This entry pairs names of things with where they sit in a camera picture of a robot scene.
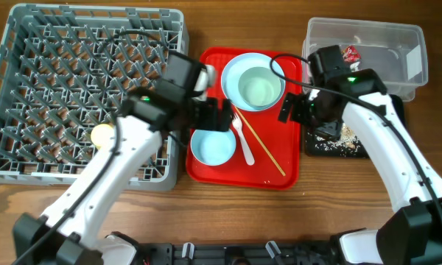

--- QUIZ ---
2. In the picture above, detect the small light blue bowl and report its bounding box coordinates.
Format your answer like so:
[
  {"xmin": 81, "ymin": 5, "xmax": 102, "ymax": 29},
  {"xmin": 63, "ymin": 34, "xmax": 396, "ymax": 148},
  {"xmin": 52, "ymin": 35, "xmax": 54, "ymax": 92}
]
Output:
[{"xmin": 190, "ymin": 130, "xmax": 236, "ymax": 166}]

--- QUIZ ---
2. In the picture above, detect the green bowl with food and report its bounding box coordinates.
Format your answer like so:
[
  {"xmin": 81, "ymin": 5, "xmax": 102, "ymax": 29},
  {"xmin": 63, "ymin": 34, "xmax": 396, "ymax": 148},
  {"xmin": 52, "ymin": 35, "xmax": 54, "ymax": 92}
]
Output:
[{"xmin": 238, "ymin": 67, "xmax": 284, "ymax": 110}]

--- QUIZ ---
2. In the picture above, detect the rice food waste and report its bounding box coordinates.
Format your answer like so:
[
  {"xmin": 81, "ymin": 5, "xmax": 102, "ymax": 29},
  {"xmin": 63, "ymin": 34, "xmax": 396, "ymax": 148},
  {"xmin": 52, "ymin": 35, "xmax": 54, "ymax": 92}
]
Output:
[{"xmin": 313, "ymin": 124, "xmax": 359, "ymax": 151}]

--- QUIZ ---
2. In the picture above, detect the red snack wrapper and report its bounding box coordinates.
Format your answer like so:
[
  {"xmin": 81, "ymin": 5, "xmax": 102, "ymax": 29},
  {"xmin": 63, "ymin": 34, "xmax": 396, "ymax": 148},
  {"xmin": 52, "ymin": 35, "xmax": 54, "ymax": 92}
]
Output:
[{"xmin": 342, "ymin": 46, "xmax": 362, "ymax": 63}]

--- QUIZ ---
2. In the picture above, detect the yellow plastic cup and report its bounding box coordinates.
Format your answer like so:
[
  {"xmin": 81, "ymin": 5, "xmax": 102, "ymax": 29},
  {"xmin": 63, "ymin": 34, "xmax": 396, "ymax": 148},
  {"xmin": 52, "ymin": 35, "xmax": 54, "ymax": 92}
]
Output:
[{"xmin": 91, "ymin": 124, "xmax": 114, "ymax": 149}]

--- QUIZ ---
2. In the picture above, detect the white tissue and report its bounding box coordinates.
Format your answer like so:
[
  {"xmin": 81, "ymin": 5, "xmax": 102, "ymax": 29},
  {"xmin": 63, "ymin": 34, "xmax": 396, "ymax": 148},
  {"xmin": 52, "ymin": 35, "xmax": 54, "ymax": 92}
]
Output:
[{"xmin": 350, "ymin": 61, "xmax": 360, "ymax": 71}]

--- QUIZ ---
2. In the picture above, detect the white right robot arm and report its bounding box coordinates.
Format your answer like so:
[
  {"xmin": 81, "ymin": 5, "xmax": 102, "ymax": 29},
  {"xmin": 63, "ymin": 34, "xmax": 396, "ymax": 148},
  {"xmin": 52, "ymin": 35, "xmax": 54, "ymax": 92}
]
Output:
[{"xmin": 278, "ymin": 67, "xmax": 442, "ymax": 264}]

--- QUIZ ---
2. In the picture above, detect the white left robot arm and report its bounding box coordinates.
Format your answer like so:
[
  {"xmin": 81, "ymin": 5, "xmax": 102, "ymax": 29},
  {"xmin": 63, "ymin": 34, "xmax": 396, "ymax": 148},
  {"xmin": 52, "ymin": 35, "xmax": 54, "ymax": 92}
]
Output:
[{"xmin": 13, "ymin": 88, "xmax": 233, "ymax": 264}]

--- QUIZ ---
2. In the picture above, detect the grey plastic dishwasher rack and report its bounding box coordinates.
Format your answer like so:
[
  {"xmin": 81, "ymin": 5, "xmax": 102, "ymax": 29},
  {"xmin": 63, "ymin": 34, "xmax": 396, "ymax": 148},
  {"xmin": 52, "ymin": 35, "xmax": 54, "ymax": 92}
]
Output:
[{"xmin": 0, "ymin": 4, "xmax": 189, "ymax": 186}]

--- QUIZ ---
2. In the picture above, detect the white plastic fork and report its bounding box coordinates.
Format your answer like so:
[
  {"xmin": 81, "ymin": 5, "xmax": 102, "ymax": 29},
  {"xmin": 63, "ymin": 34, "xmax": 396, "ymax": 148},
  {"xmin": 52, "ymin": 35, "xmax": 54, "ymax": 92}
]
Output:
[{"xmin": 232, "ymin": 113, "xmax": 255, "ymax": 166}]

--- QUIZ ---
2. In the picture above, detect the wooden chopstick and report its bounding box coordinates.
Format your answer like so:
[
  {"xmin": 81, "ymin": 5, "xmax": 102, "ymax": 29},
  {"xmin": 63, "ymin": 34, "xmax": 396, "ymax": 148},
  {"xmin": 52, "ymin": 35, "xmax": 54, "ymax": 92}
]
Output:
[{"xmin": 234, "ymin": 106, "xmax": 286, "ymax": 177}]

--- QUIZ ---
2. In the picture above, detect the large light blue plate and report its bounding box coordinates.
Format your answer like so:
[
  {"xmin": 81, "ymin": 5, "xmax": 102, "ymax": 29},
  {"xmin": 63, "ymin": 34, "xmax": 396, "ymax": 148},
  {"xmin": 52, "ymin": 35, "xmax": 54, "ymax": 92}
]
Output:
[{"xmin": 221, "ymin": 52, "xmax": 286, "ymax": 112}]

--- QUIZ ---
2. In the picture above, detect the red plastic tray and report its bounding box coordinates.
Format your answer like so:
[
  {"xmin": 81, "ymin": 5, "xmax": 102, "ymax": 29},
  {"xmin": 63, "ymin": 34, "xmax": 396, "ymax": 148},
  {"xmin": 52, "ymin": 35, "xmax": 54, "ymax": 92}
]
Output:
[{"xmin": 185, "ymin": 46, "xmax": 303, "ymax": 191}]

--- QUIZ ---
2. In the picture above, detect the black plastic tray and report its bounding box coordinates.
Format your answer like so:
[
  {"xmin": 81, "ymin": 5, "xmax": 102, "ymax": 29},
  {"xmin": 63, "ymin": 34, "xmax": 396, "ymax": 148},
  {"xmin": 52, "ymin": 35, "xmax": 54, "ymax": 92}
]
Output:
[{"xmin": 304, "ymin": 93, "xmax": 408, "ymax": 159}]

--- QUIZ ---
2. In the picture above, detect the clear plastic bin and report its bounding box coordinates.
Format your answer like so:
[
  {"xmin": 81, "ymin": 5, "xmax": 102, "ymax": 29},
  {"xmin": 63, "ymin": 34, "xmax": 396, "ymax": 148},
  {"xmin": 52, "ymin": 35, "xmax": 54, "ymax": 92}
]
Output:
[{"xmin": 302, "ymin": 17, "xmax": 429, "ymax": 102}]

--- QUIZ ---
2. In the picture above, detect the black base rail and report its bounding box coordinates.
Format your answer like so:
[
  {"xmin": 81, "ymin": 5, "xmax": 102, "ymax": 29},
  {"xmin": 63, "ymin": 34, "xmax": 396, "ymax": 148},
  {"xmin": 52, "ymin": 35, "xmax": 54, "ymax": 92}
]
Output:
[{"xmin": 106, "ymin": 231, "xmax": 354, "ymax": 265}]

